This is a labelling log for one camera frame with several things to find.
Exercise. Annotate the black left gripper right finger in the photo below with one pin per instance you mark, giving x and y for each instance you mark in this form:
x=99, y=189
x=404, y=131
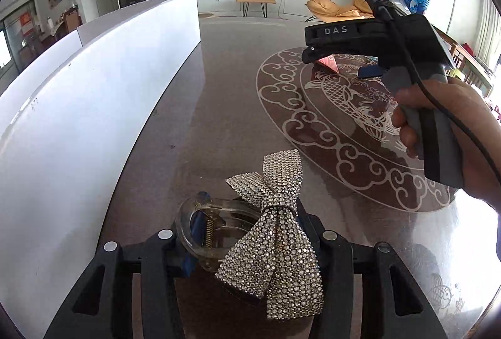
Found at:
x=393, y=304

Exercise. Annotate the wooden dining chair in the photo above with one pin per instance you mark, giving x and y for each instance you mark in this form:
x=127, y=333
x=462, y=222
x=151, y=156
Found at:
x=467, y=67

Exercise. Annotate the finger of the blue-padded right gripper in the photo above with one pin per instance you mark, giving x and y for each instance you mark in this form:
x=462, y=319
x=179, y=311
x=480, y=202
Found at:
x=370, y=72
x=314, y=53

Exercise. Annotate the person's right hand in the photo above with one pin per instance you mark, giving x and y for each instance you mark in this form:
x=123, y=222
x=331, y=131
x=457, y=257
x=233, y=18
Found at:
x=463, y=102

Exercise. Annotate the rhinestone bow hair clip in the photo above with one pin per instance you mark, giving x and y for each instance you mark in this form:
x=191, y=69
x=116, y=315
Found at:
x=255, y=244

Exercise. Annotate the white low tv cabinet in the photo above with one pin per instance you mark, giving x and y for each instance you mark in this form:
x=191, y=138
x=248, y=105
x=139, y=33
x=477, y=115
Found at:
x=280, y=9

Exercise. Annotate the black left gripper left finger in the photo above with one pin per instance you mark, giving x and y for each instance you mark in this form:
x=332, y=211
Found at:
x=99, y=305

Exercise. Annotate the orange lounge chair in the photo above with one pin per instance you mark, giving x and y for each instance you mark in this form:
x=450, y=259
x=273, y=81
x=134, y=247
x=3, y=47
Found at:
x=328, y=11

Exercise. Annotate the red satin pouch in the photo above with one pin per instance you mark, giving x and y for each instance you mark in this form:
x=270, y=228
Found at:
x=329, y=62

